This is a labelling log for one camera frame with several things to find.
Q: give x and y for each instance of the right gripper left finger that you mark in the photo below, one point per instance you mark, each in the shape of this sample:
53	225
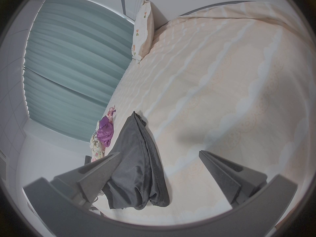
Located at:
91	179

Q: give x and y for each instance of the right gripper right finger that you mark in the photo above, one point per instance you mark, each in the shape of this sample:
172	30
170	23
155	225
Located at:
232	179

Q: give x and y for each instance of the black T-shirt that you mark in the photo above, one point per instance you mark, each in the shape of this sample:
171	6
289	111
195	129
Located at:
135	169

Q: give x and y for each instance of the white printed pyjama top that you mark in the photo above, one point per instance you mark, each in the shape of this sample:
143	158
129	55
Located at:
96	149

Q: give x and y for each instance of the purple satin garment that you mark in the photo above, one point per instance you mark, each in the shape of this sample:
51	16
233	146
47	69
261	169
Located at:
105	132

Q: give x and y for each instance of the pale pink garment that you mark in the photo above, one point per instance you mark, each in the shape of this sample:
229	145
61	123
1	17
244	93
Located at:
111	112

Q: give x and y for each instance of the bed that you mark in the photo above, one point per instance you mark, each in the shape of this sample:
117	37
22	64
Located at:
222	83

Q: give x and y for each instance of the blue-green curtain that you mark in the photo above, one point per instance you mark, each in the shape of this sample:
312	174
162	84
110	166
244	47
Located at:
74	58

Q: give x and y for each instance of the white printed pillow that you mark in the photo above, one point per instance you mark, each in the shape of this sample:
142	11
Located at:
143	33

